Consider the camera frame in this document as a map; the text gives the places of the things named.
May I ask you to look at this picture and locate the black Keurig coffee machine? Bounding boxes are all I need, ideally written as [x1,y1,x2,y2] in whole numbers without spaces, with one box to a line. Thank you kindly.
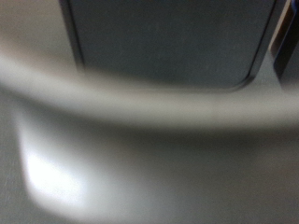
[0,0,299,224]

